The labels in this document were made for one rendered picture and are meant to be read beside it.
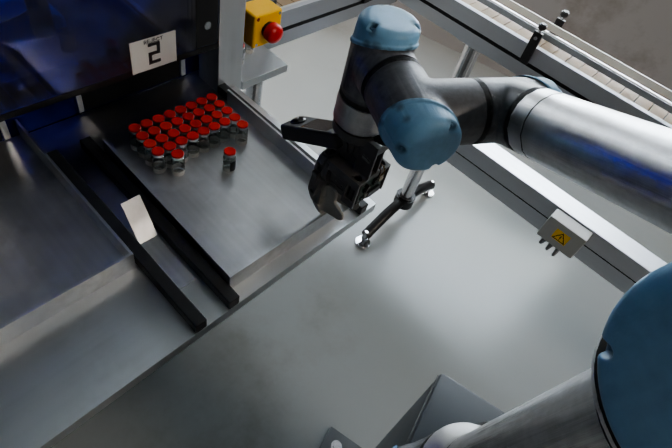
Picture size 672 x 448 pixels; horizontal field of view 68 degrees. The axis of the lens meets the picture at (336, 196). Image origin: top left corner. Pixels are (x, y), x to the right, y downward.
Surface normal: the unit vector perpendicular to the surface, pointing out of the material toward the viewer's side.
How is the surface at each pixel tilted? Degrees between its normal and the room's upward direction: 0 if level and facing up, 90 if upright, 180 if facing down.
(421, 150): 90
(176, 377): 0
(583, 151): 86
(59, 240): 0
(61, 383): 0
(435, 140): 90
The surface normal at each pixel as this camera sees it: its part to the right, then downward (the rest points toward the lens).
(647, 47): -0.50, 0.57
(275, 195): 0.19, -0.65
